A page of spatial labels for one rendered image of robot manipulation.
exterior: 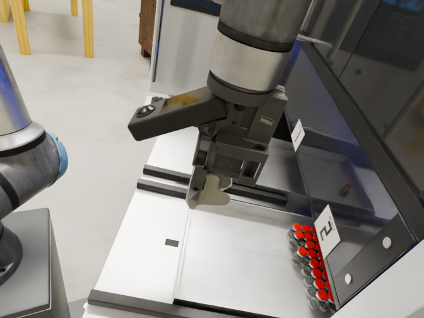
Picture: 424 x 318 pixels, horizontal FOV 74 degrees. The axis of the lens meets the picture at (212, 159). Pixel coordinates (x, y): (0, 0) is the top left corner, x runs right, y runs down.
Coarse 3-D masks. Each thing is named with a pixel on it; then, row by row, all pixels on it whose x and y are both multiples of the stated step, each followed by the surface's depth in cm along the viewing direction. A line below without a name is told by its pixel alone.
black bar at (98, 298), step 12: (96, 300) 46; (108, 300) 47; (120, 300) 47; (132, 300) 48; (144, 300) 48; (144, 312) 48; (156, 312) 47; (168, 312) 47; (180, 312) 48; (192, 312) 48; (204, 312) 49; (216, 312) 49
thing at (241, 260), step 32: (192, 224) 65; (224, 224) 67; (256, 224) 69; (288, 224) 72; (192, 256) 59; (224, 256) 60; (256, 256) 62; (288, 256) 64; (192, 288) 53; (224, 288) 55; (256, 288) 56; (288, 288) 58
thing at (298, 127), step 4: (300, 124) 80; (296, 128) 83; (300, 128) 79; (292, 132) 85; (296, 132) 82; (300, 132) 78; (292, 136) 84; (296, 136) 81; (300, 136) 78; (292, 140) 84; (296, 140) 80; (300, 140) 77; (296, 144) 80; (296, 148) 79
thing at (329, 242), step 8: (328, 208) 55; (320, 216) 57; (328, 216) 54; (320, 224) 56; (328, 224) 53; (336, 232) 50; (320, 240) 55; (328, 240) 52; (336, 240) 50; (328, 248) 52
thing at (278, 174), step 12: (276, 144) 98; (288, 144) 98; (276, 156) 94; (288, 156) 96; (264, 168) 88; (276, 168) 89; (288, 168) 91; (264, 180) 83; (276, 180) 85; (288, 180) 86; (300, 180) 87; (276, 192) 77; (288, 192) 77; (300, 192) 83
